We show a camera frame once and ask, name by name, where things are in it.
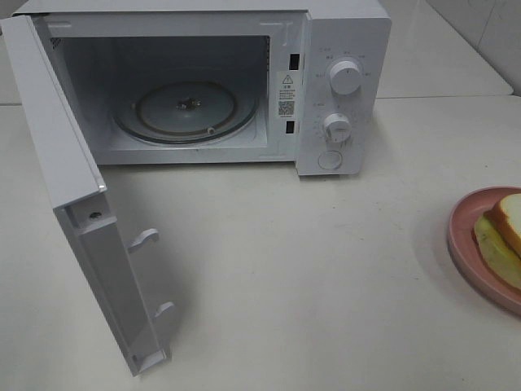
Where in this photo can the round white door button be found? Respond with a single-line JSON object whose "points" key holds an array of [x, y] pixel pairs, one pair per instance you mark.
{"points": [[330, 160]]}

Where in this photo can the white timer knob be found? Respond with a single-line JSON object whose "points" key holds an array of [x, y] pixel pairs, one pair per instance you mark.
{"points": [[337, 128]]}

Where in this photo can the white microwave door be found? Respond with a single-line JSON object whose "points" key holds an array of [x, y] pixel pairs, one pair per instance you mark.
{"points": [[79, 195]]}

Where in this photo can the pink round plate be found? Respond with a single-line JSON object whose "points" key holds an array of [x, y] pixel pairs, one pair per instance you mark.
{"points": [[464, 249]]}

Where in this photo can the toast sandwich with fillings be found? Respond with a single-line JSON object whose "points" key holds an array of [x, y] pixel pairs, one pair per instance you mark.
{"points": [[497, 234]]}

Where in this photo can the white warning label sticker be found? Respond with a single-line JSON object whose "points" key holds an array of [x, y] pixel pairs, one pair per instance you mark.
{"points": [[287, 94]]}

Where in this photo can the white microwave oven body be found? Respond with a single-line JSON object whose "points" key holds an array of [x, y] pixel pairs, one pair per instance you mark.
{"points": [[115, 50]]}

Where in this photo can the glass microwave turntable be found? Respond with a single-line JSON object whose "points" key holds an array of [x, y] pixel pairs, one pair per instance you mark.
{"points": [[186, 112]]}

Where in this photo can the upper white power knob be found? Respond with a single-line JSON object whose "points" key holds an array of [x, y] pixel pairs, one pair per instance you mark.
{"points": [[345, 76]]}

